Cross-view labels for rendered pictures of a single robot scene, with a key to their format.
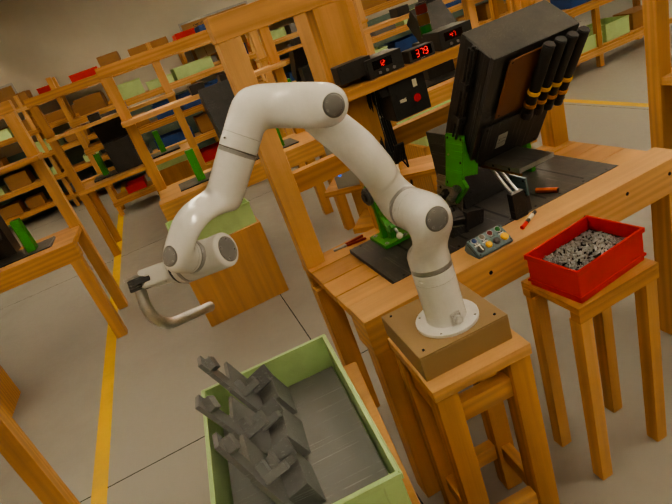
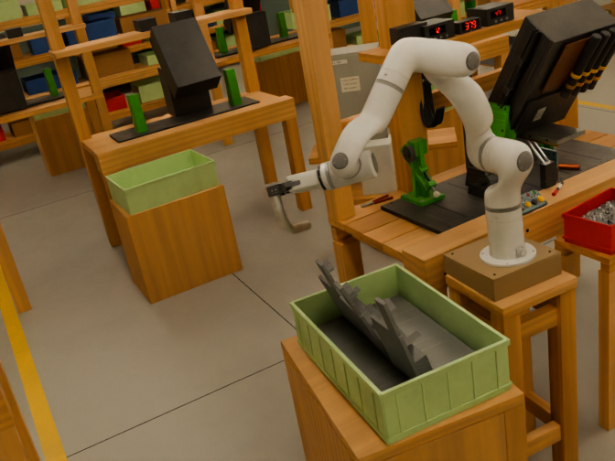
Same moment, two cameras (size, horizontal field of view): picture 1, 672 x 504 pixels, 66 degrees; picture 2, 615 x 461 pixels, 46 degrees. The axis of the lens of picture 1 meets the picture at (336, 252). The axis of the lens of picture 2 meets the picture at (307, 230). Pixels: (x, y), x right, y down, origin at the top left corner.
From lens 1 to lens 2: 1.16 m
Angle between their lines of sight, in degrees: 10
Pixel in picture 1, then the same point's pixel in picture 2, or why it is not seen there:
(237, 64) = (313, 13)
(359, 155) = (473, 102)
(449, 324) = (513, 256)
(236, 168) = (393, 99)
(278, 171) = (329, 119)
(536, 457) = (566, 387)
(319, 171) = not seen: hidden behind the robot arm
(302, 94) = (450, 49)
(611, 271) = not seen: outside the picture
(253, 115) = (411, 60)
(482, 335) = (540, 267)
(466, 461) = (515, 380)
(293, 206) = not seen: hidden behind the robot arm
